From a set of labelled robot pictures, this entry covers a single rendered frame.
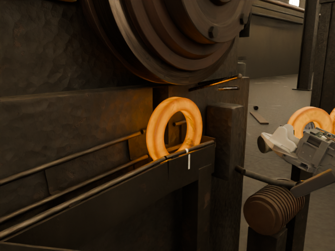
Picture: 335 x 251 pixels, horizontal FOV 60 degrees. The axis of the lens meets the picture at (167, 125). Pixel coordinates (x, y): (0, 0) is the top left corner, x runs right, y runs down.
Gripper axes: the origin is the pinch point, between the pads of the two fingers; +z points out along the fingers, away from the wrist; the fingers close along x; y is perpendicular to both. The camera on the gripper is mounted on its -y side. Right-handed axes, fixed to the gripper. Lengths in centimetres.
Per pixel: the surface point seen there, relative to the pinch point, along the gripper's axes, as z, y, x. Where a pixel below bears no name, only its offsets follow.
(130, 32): 21.3, 18.7, 30.2
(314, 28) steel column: 288, 18, -828
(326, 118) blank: -3.0, 1.0, -37.1
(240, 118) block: 13.7, -2.9, -11.6
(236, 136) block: 12.1, -7.9, -9.6
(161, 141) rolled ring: 16.2, -5.4, 19.5
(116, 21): 21.8, 20.4, 33.4
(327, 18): 126, 38, -396
